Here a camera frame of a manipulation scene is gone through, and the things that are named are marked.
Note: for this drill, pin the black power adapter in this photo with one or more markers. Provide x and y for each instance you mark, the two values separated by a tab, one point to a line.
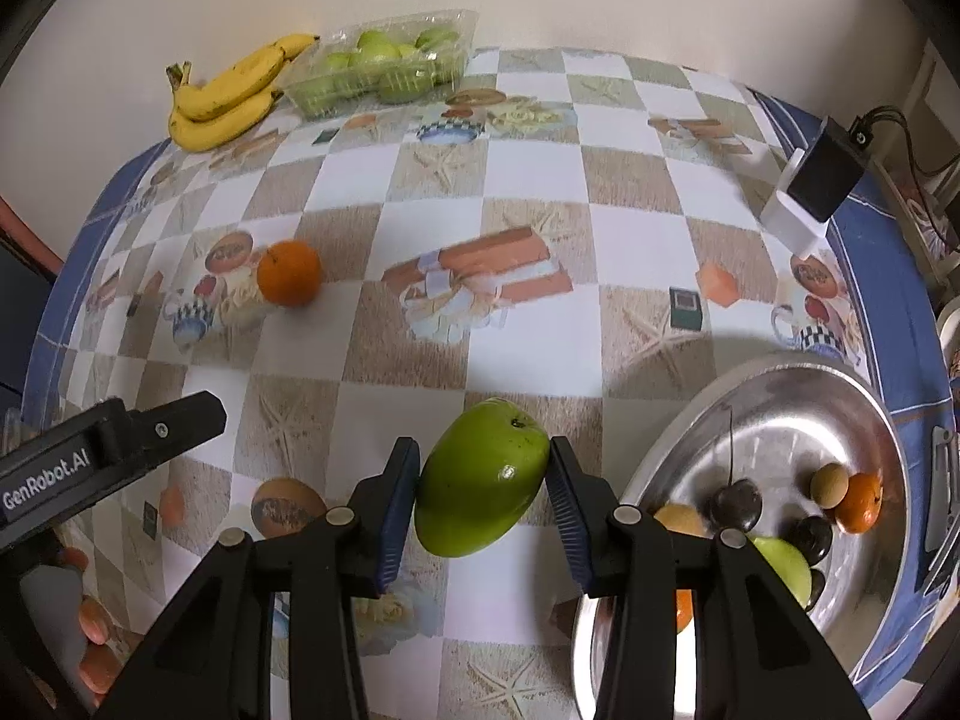
831	167

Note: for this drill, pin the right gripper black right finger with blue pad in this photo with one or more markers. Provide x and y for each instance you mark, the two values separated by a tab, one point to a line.
758	654

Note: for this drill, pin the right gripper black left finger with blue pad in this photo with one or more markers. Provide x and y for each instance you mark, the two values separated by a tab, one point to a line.
208	653

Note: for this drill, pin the yellow banana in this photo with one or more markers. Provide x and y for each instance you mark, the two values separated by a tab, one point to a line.
249	76
197	137

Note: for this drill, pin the small dark cherry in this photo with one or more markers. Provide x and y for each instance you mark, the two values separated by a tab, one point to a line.
738	504

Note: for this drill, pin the lower yellow banana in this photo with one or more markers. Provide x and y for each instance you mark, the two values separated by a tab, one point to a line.
197	137

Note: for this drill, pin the grey phone stand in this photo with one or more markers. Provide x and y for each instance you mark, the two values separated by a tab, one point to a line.
941	537

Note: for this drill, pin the large steel bowl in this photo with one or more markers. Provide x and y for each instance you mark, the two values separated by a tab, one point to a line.
777	420

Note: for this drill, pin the tan longan fruit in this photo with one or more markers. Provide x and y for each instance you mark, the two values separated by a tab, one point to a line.
829	485

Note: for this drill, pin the upper yellow banana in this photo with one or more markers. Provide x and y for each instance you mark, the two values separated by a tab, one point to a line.
249	76

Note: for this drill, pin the orange tangerine edge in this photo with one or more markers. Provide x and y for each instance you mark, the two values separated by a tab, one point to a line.
683	609

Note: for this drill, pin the clear box of green fruit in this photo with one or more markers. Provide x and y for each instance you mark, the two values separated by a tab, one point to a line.
389	62

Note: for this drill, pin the white socket block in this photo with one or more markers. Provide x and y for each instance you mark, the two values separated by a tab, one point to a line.
785	218

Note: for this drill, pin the checkered printed tablecloth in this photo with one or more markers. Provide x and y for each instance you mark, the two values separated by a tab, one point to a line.
575	232

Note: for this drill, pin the orange tangerine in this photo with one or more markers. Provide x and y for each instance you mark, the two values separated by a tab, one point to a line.
290	274
858	511

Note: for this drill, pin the person's hand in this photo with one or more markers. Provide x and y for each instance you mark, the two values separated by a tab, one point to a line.
75	628

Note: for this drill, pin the small green mango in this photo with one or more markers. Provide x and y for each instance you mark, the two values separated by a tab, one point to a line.
789	564

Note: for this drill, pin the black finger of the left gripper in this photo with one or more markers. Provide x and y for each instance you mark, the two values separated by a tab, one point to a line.
148	439

